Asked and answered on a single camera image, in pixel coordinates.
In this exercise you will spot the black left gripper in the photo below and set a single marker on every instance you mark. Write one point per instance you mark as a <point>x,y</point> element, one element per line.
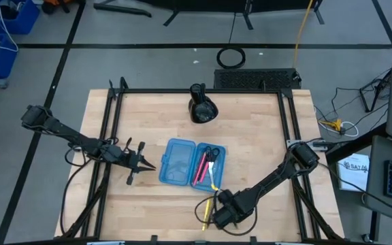
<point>124,158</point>

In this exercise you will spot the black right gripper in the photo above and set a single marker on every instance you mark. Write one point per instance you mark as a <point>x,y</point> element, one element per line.
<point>231,209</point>

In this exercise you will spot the yellow highlighter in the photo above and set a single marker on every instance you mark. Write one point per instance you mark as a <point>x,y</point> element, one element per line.
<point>205,217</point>

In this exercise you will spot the blue plastic supply box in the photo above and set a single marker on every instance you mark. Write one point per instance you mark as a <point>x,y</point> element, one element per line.
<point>177,160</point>

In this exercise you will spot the pink pencil with yellow eraser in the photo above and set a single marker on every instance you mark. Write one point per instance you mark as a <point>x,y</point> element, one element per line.
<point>199,169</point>

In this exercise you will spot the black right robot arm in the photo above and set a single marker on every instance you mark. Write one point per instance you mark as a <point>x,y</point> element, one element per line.
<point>274,177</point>

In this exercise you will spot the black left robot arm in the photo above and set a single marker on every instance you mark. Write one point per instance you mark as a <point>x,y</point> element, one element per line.
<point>63,131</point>

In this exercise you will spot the yellow tag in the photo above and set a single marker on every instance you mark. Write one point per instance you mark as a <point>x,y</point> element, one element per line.
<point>214,187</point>

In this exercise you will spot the black tape dispenser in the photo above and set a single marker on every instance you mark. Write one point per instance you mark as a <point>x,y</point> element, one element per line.
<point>201,109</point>

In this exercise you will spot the white paper sheet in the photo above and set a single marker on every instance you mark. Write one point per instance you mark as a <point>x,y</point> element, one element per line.
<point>352,173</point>

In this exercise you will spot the black perforated case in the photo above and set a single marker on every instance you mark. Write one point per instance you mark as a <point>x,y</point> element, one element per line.
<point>254,79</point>

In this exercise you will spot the black stand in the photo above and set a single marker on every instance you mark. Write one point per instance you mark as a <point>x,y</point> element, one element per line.
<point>121,9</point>

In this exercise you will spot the black partition screen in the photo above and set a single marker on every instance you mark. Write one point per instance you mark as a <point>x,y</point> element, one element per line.
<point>216,3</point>

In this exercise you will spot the orange and black item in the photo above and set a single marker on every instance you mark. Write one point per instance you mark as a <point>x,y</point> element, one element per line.
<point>54,5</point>

